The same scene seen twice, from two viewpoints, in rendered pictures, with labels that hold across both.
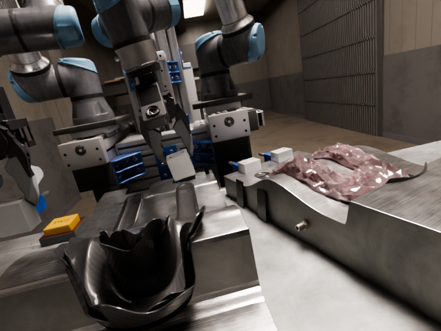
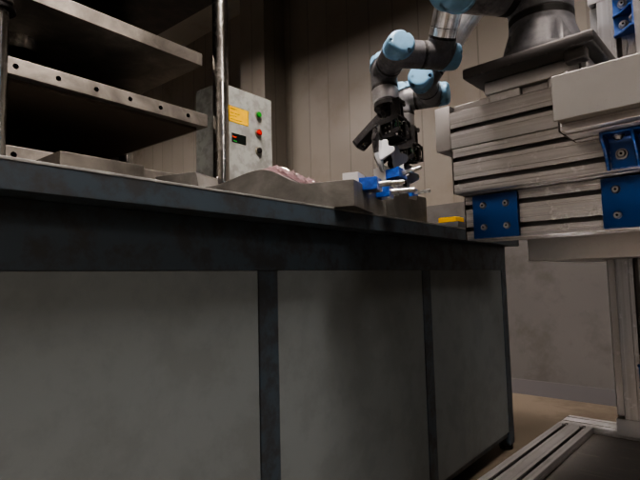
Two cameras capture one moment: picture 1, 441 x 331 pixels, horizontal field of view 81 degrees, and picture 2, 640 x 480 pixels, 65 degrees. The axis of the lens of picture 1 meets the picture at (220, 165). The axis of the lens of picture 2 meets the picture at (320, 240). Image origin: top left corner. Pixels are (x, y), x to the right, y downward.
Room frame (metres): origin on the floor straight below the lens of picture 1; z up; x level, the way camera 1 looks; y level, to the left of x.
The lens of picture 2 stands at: (1.42, -0.99, 0.65)
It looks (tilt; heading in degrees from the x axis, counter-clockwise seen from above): 4 degrees up; 135
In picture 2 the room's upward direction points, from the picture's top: 1 degrees counter-clockwise
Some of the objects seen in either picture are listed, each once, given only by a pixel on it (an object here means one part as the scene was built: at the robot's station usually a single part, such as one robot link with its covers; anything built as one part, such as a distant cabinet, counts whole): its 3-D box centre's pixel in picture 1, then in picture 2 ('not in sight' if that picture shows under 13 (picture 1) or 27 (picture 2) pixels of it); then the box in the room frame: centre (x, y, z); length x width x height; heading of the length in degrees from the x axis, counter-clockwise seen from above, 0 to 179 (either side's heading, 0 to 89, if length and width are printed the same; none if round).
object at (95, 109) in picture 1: (90, 108); not in sight; (1.04, 0.45, 1.09); 0.15 x 0.15 x 0.10
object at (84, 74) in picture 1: (79, 77); not in sight; (1.04, 0.46, 1.20); 0.13 x 0.12 x 0.14; 111
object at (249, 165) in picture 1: (241, 167); (387, 191); (0.70, -0.06, 0.86); 0.13 x 0.05 x 0.05; 24
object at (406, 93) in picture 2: not in sight; (403, 100); (0.45, 0.37, 1.25); 0.09 x 0.08 x 0.11; 21
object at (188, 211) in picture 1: (151, 211); not in sight; (0.36, 0.12, 0.92); 0.35 x 0.16 x 0.09; 6
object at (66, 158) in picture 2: not in sight; (77, 186); (0.46, -0.67, 0.84); 0.20 x 0.15 x 0.07; 6
